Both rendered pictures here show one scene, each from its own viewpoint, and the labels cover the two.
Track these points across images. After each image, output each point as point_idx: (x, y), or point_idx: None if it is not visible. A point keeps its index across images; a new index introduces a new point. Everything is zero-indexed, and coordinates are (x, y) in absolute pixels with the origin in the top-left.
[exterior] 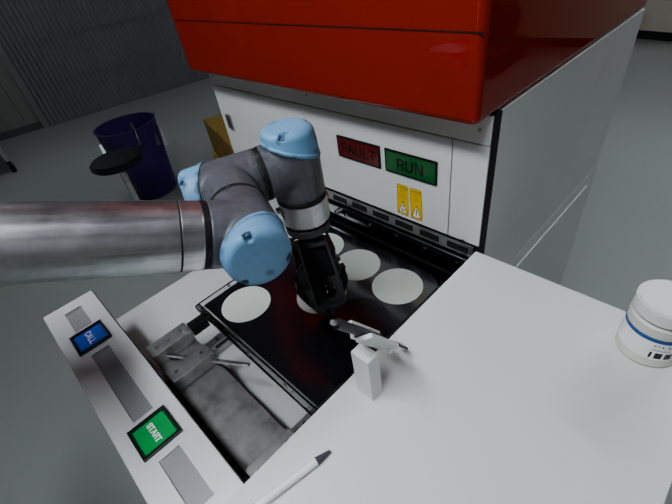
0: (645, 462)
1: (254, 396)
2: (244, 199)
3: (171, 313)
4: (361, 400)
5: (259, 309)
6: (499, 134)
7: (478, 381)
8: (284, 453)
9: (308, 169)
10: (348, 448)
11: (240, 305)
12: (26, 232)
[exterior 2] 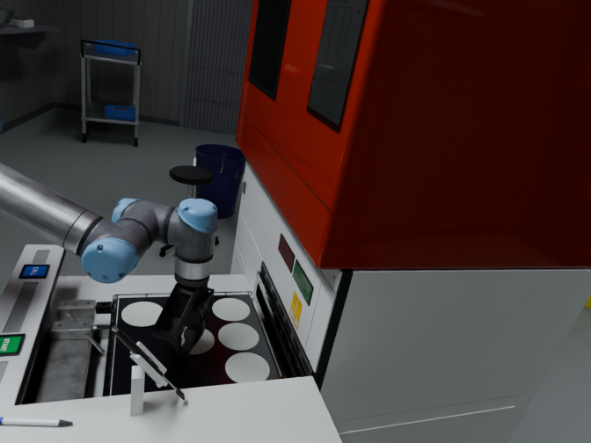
0: None
1: (94, 380)
2: (125, 229)
3: (105, 294)
4: (124, 410)
5: (146, 323)
6: (348, 288)
7: None
8: (50, 406)
9: (195, 237)
10: (84, 431)
11: (138, 312)
12: (0, 185)
